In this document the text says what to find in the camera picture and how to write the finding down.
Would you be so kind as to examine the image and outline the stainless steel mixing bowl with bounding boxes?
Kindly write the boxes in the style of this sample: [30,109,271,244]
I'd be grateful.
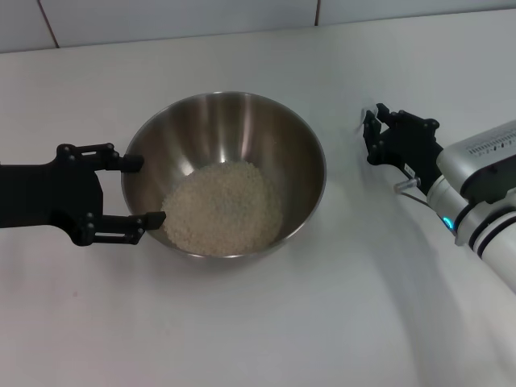
[120,91,327,260]

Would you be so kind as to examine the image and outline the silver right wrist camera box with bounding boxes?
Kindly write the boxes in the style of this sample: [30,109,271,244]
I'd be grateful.
[437,119,516,203]

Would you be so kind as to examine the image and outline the right wrist metal plug cable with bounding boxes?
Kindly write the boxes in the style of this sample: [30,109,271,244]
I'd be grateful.
[393,177,433,207]

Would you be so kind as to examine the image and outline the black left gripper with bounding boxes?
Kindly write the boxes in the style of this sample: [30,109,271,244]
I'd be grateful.
[0,142,167,246]

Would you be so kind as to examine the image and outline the clear plastic cup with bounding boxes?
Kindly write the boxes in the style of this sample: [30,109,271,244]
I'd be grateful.
[357,103,384,140]

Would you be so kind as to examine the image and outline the white rice grains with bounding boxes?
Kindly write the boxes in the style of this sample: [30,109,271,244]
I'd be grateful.
[160,160,283,256]

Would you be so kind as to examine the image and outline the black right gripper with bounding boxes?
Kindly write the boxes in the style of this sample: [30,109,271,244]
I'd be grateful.
[362,103,444,190]

